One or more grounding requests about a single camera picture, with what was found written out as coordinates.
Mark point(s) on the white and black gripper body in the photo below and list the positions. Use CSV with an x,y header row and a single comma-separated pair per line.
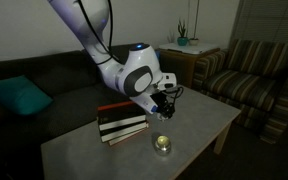
x,y
150,102

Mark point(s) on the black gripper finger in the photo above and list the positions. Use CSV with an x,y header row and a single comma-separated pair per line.
x,y
170,109
160,112

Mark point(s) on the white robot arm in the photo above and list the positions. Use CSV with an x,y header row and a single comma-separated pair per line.
x,y
132,70

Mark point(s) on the grey top coffee table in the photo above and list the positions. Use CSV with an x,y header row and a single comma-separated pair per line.
x,y
81,155

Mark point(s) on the small silver jar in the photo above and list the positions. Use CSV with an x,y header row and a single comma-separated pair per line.
x,y
162,145

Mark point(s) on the black book with orange spine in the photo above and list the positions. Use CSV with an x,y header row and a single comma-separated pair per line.
x,y
119,114

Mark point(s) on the wooden side table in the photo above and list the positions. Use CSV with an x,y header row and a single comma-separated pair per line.
x,y
181,64

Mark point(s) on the blue throw pillow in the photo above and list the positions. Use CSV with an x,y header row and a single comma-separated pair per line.
x,y
157,52

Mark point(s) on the lower stacked book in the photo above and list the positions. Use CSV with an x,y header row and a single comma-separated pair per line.
x,y
115,135

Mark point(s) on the teal plant pot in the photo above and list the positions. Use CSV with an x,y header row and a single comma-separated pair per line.
x,y
182,41

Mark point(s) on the small white plant pot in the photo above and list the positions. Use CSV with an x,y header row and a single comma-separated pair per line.
x,y
193,41

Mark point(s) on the striped armchair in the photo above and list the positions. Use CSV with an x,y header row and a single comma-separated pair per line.
x,y
253,77

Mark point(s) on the teal throw pillow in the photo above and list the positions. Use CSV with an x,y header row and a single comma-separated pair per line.
x,y
22,96

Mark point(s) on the dark grey fabric sofa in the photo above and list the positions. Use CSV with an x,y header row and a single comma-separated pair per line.
x,y
76,87

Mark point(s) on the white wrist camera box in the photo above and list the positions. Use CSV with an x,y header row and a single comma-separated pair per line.
x,y
168,80

